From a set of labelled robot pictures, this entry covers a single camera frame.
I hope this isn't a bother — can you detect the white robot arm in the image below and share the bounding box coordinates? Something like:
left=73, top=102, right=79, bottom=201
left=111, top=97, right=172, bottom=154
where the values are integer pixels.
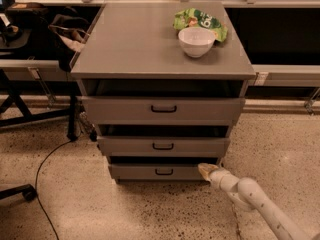
left=198, top=163, right=320, bottom=240

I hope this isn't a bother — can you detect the black cable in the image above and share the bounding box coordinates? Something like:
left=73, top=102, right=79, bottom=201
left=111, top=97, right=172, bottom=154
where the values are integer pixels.
left=34, top=138, right=73, bottom=240

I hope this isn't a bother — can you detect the grey middle drawer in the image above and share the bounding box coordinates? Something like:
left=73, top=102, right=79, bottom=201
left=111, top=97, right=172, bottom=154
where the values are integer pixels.
left=98, top=125, right=230, bottom=157

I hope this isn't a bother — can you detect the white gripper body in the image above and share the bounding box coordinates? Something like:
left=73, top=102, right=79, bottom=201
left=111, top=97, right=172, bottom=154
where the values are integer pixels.
left=209, top=168, right=235, bottom=191

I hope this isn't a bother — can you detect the grey drawer cabinet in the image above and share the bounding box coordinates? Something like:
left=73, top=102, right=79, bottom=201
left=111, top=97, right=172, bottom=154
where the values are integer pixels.
left=71, top=2, right=255, bottom=166

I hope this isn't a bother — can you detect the green snack bag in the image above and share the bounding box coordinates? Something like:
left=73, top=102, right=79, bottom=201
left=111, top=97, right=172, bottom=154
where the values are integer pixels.
left=173, top=8, right=228, bottom=42

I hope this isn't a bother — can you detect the black desk with items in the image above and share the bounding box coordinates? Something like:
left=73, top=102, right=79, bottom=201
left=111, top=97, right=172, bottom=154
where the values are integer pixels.
left=0, top=2, right=52, bottom=58

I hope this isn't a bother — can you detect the grey bottom drawer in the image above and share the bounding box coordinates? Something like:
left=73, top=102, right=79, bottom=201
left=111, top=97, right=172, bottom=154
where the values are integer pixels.
left=109, top=157, right=220, bottom=181

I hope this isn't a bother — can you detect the black chair base caster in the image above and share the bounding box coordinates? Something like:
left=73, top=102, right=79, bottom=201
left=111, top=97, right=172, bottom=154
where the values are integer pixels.
left=0, top=184, right=37, bottom=201

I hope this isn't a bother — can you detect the grey top drawer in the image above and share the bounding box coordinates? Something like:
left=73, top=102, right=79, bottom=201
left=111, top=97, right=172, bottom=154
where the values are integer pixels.
left=82, top=79, right=245, bottom=125

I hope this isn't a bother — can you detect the grey drawer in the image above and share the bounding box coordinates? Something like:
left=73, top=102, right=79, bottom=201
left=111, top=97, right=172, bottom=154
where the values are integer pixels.
left=82, top=79, right=245, bottom=125
left=109, top=157, right=220, bottom=181
left=98, top=125, right=230, bottom=157

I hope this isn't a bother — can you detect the white bowl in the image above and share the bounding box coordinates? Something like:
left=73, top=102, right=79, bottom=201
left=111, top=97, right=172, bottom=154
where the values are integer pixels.
left=178, top=27, right=216, bottom=58

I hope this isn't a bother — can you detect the dark bag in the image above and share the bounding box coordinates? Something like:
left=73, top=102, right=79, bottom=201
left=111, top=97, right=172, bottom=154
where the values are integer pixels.
left=48, top=14, right=90, bottom=72

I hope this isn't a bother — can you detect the black table stand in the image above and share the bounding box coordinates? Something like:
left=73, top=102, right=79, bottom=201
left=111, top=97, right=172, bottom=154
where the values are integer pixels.
left=0, top=69, right=78, bottom=142

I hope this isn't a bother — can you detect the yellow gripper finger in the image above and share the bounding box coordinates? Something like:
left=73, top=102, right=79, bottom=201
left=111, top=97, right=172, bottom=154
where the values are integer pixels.
left=198, top=163, right=219, bottom=182

